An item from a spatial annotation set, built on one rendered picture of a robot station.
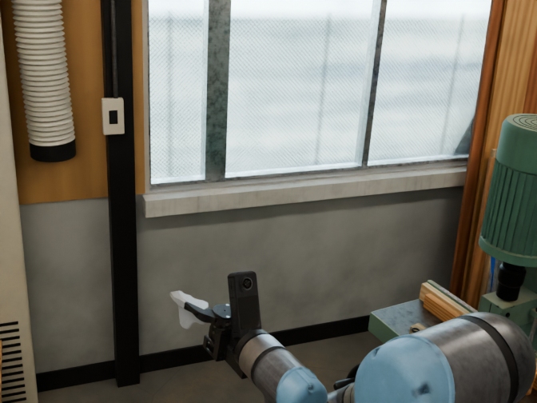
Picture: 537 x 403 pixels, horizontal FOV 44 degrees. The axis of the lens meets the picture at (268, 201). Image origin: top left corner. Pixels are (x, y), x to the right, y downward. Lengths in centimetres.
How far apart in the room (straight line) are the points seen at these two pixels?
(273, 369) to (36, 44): 152
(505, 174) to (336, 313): 190
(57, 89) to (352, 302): 176
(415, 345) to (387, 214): 244
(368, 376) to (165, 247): 209
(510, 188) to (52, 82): 147
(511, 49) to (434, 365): 246
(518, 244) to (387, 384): 87
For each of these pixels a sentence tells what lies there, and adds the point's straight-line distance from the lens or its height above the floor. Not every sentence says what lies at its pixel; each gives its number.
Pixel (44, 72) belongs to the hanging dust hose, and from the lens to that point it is 229.
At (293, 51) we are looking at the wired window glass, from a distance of 277.
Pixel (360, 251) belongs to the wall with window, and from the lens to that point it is 318.
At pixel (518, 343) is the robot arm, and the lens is 81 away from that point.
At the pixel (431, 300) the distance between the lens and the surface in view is 190.
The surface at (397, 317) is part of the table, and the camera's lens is 186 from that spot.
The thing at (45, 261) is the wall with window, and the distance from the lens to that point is 273.
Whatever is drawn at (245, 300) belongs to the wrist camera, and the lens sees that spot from 112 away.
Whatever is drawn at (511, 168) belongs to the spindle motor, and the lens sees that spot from 151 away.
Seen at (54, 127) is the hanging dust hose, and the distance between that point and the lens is 234.
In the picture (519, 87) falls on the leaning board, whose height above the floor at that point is 127.
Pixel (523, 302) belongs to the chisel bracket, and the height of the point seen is 107.
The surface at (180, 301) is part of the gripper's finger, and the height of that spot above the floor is 124.
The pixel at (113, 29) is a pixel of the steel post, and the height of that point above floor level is 151.
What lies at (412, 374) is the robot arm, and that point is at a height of 145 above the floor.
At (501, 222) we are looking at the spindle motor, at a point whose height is 129.
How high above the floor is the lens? 187
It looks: 23 degrees down
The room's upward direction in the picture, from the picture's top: 4 degrees clockwise
